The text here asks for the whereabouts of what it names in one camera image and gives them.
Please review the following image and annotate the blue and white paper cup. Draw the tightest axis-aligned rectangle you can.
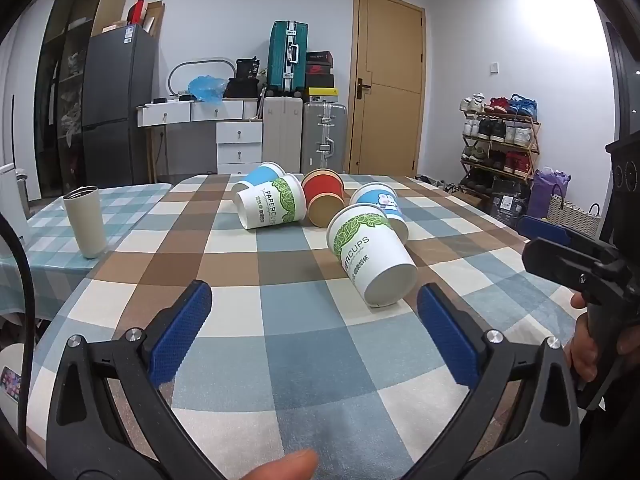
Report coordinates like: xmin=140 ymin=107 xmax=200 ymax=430
xmin=231 ymin=161 xmax=287 ymax=196

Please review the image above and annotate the white green leaf paper cup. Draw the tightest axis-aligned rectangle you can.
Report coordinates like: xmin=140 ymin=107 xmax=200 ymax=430
xmin=326 ymin=204 xmax=419 ymax=309
xmin=235 ymin=174 xmax=307 ymax=231

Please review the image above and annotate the red paper cup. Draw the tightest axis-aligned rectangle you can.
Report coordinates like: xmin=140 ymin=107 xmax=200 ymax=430
xmin=301 ymin=168 xmax=347 ymax=227

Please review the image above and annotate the teal suitcase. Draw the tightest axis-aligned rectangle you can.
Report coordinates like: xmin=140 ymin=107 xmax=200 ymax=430
xmin=266 ymin=21 xmax=309 ymax=98

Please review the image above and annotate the black printed bag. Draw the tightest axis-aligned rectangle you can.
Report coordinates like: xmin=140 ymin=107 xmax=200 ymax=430
xmin=487 ymin=187 xmax=532 ymax=228

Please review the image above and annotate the shoe rack with shoes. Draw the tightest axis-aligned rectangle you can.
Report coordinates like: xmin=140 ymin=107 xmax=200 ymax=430
xmin=460 ymin=92 xmax=540 ymax=181

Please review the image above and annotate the woven basket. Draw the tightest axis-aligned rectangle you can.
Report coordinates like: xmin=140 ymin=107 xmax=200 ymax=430
xmin=546 ymin=194 xmax=603 ymax=238

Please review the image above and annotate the wooden door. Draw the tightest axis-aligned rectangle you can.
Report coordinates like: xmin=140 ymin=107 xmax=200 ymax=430
xmin=351 ymin=0 xmax=426 ymax=177

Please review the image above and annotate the beige metal tumbler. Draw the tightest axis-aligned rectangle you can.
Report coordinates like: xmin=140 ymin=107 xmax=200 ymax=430
xmin=62 ymin=185 xmax=108 ymax=260

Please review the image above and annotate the grey refrigerator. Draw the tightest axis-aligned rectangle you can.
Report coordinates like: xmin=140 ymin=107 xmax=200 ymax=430
xmin=81 ymin=24 xmax=160 ymax=188

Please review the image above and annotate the black metal frame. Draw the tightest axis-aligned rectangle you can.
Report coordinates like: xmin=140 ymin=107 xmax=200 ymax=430
xmin=602 ymin=20 xmax=640 ymax=141

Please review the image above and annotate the black cable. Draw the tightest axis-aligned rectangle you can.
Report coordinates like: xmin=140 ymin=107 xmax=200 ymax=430
xmin=0 ymin=212 xmax=38 ymax=453

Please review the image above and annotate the purple bag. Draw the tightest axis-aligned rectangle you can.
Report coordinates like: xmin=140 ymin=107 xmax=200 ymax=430
xmin=527 ymin=167 xmax=572 ymax=220

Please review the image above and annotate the white dresser with drawers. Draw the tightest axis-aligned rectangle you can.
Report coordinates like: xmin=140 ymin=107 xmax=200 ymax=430
xmin=137 ymin=99 xmax=264 ymax=177

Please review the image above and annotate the blue plastic bag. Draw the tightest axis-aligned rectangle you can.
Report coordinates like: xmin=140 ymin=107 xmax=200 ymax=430
xmin=188 ymin=75 xmax=228 ymax=106

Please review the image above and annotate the white plastic object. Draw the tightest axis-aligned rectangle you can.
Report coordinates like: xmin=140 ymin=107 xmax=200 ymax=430
xmin=0 ymin=162 xmax=31 ymax=233

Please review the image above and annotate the dark glass cabinet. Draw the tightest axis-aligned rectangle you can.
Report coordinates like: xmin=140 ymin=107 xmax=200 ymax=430
xmin=35 ymin=0 xmax=133 ymax=201

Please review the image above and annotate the teal checked tablecloth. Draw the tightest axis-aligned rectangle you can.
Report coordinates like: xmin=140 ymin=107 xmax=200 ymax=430
xmin=0 ymin=182 xmax=173 ymax=321

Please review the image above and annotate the blue cartoon paper cup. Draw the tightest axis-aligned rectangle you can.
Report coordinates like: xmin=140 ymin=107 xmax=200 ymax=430
xmin=348 ymin=182 xmax=410 ymax=242

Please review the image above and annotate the flat cardboard box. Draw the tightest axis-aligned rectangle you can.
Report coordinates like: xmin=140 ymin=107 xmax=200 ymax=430
xmin=142 ymin=1 xmax=166 ymax=40

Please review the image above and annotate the oval mirror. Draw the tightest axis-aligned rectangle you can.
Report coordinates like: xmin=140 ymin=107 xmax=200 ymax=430
xmin=167 ymin=58 xmax=237 ymax=97

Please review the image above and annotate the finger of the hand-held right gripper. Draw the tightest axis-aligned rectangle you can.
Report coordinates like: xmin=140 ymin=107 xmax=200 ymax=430
xmin=516 ymin=215 xmax=616 ymax=262
xmin=521 ymin=237 xmax=633 ymax=307

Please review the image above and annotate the silver suitcase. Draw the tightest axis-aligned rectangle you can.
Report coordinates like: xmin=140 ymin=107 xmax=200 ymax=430
xmin=301 ymin=102 xmax=348 ymax=175

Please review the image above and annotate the wooden shoe rack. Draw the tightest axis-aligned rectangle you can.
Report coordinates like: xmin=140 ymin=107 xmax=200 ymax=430
xmin=460 ymin=110 xmax=541 ymax=196

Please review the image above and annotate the person's right hand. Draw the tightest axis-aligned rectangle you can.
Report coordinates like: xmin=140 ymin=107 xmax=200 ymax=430
xmin=564 ymin=292 xmax=601 ymax=386

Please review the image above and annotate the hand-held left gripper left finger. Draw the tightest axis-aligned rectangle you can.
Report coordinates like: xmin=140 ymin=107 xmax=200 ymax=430
xmin=46 ymin=280 xmax=236 ymax=480

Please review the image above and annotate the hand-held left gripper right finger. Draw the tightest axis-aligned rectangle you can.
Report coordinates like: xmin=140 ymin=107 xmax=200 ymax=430
xmin=400 ymin=282 xmax=583 ymax=480

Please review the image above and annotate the white suitcase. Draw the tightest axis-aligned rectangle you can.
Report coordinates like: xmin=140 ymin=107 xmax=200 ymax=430
xmin=262 ymin=96 xmax=304 ymax=173

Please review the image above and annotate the smartphone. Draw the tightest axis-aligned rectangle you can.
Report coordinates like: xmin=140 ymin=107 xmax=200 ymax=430
xmin=0 ymin=366 xmax=23 ymax=403

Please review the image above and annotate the person's left hand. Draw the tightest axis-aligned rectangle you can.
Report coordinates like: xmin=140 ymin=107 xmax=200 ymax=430
xmin=234 ymin=448 xmax=320 ymax=480

